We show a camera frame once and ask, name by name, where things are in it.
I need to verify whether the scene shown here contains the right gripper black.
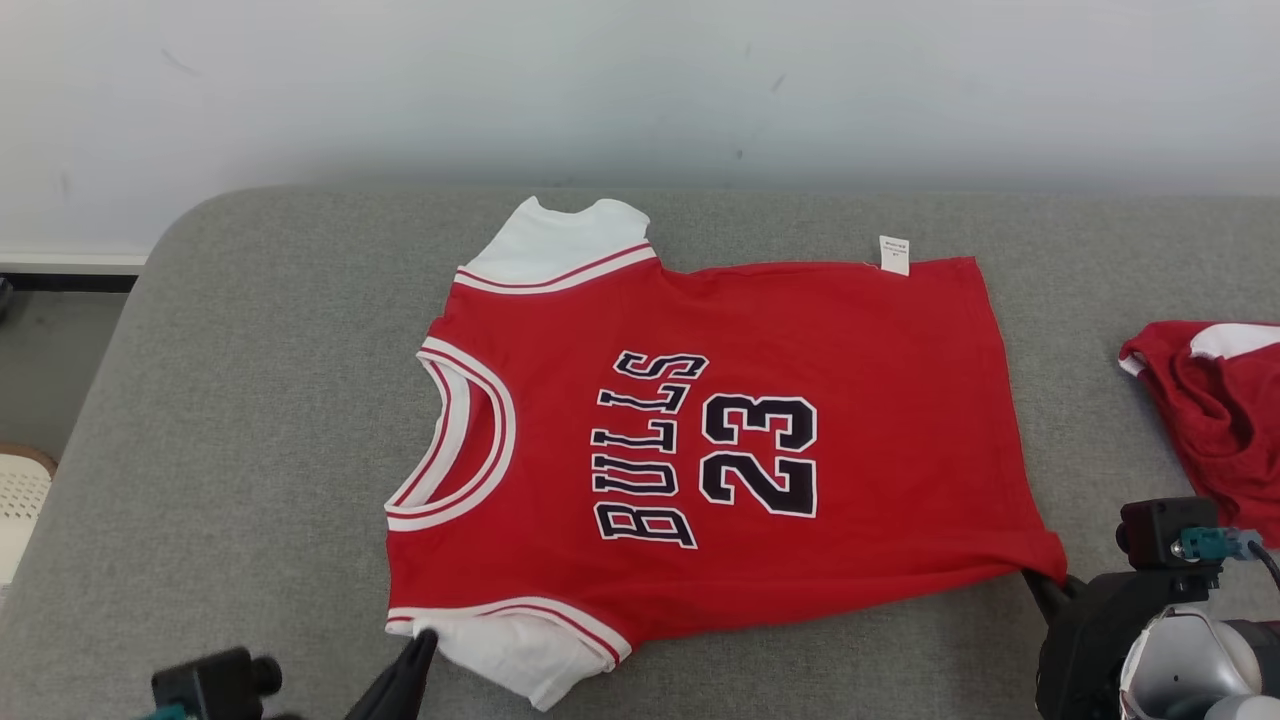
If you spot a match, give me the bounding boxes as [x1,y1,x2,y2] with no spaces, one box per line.
[1020,563,1226,720]

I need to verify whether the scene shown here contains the cream perforated laundry basket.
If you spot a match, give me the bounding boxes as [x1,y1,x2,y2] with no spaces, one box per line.
[0,445,59,586]

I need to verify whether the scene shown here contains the red Bulls 23 jersey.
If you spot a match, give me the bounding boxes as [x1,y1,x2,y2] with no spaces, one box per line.
[383,195,1069,713]

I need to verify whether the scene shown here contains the red shorts with white stripe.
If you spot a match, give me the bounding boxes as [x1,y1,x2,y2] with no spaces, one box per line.
[1118,320,1280,549]

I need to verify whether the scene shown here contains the right camera teal connector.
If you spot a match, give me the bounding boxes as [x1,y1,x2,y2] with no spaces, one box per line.
[1170,527,1267,563]

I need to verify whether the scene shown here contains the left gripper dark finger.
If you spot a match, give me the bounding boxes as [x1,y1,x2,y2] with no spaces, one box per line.
[345,627,441,720]

